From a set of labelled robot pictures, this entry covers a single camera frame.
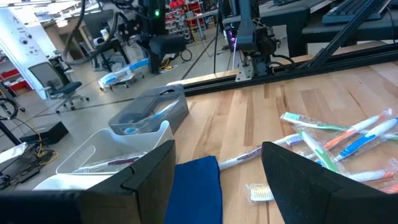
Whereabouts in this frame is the grey office chair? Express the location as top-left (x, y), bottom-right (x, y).
top-left (27, 61), bottom-right (90, 114)

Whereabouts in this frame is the purple toothbrush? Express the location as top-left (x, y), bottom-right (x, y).
top-left (73, 152), bottom-right (147, 174)
top-left (217, 133), bottom-right (305, 171)

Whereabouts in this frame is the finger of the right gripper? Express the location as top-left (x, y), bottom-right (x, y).
top-left (148, 53), bottom-right (162, 75)

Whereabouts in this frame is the dark blue cloth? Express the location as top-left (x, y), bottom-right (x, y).
top-left (164, 155), bottom-right (223, 224)

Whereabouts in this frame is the black computer tower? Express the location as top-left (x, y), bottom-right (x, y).
top-left (226, 26), bottom-right (239, 52)

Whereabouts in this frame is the blue toothbrush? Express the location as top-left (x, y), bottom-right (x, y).
top-left (315, 116), bottom-right (398, 166)
top-left (98, 57), bottom-right (150, 91)
top-left (121, 99), bottom-right (180, 135)

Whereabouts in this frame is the dark grey plastic bin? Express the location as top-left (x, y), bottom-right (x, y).
top-left (108, 83), bottom-right (190, 136)

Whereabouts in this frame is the red parts shelf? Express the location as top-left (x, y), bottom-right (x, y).
top-left (164, 0), bottom-right (205, 34)

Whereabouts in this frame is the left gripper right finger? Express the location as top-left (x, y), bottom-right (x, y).
top-left (261, 141), bottom-right (398, 224)

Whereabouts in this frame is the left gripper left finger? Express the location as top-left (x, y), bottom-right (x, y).
top-left (0, 139), bottom-right (177, 224)

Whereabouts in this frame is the red low cabinet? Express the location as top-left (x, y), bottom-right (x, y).
top-left (0, 68), bottom-right (34, 93)

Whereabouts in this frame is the black side desk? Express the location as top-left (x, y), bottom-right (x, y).
top-left (222, 0), bottom-right (323, 58)

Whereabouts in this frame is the white column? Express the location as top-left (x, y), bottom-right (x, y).
top-left (0, 7), bottom-right (50, 100)

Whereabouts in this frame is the black floor box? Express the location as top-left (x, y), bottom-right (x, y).
top-left (19, 120), bottom-right (70, 146)

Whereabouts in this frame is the light grey plastic bin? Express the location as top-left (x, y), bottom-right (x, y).
top-left (55, 120), bottom-right (174, 175)

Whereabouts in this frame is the green toothbrush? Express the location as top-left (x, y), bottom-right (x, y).
top-left (297, 129), bottom-right (343, 175)
top-left (279, 111), bottom-right (398, 141)

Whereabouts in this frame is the thin yellow cable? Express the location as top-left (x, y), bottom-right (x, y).
top-left (34, 132), bottom-right (60, 167)

